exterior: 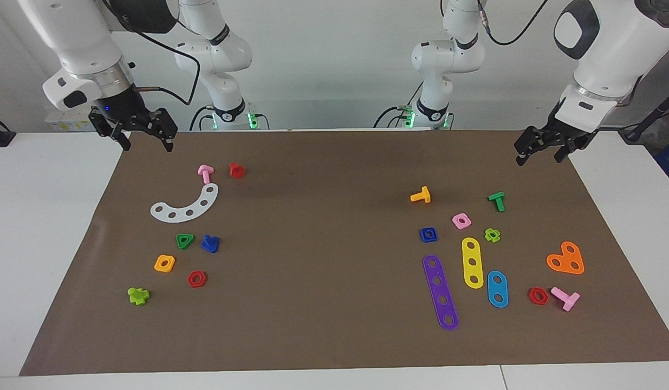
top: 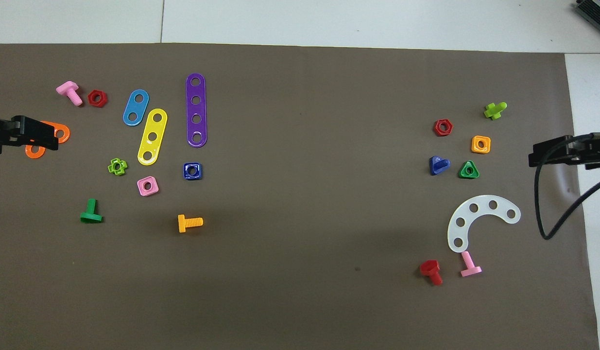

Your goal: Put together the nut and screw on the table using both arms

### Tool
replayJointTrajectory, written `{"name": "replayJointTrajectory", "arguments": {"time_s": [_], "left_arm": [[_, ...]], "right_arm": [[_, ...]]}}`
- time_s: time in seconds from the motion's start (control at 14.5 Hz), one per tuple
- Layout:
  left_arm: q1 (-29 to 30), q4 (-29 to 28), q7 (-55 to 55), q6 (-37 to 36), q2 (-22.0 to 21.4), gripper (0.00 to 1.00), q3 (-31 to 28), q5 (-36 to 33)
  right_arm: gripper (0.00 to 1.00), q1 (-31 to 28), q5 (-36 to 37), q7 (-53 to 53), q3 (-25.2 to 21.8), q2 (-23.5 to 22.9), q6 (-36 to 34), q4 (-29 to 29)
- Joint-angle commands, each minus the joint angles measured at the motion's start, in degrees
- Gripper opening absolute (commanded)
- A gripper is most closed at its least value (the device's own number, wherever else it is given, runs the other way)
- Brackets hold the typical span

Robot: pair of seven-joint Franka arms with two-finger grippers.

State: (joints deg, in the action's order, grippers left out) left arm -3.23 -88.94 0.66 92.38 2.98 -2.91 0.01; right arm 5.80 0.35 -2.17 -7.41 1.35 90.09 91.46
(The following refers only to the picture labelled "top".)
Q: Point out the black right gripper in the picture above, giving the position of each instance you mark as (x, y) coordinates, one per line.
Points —
(596, 150)

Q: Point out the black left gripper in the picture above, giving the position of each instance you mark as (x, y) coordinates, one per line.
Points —
(8, 133)

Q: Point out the blue plastic toy screw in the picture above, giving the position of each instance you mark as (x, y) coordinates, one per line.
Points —
(435, 166)

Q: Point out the pink plastic toy screw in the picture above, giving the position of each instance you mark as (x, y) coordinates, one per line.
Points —
(68, 89)
(468, 260)

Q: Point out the red hexagonal toy nut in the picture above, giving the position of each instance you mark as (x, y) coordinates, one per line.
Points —
(436, 128)
(91, 98)

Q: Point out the lime plastic toy screw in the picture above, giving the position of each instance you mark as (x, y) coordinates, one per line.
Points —
(494, 111)

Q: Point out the lime cross-shaped toy nut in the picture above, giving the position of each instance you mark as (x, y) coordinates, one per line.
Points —
(111, 167)

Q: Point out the orange square toy nut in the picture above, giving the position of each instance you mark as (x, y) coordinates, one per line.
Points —
(474, 149)

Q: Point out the green triangular toy nut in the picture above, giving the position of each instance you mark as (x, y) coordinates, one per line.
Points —
(462, 175)

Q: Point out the green plastic toy screw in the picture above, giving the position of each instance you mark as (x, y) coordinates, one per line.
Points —
(90, 218)

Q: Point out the pink square toy nut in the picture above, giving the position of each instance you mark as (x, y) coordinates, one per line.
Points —
(154, 190)

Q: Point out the blue square toy nut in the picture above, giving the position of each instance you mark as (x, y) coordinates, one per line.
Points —
(186, 176)

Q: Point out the orange plastic toy screw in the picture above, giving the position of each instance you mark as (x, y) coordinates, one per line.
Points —
(181, 223)

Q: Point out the red plastic toy screw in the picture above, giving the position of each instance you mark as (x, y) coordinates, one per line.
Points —
(430, 267)

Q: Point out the orange three-hole angled plate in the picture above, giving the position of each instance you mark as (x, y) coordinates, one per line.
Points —
(67, 135)

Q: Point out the blue two-hole plate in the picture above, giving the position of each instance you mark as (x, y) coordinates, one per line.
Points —
(135, 108)

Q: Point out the white curved five-hole plate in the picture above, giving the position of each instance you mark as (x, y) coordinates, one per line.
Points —
(466, 215)

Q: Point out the yellow three-hole plate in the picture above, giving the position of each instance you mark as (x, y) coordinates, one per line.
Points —
(155, 127)

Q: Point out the grey ribbed device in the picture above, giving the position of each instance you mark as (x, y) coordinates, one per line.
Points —
(598, 8)

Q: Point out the purple four-hole plate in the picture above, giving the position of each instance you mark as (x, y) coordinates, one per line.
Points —
(196, 109)

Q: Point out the brown table mat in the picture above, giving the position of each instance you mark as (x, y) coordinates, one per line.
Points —
(300, 291)

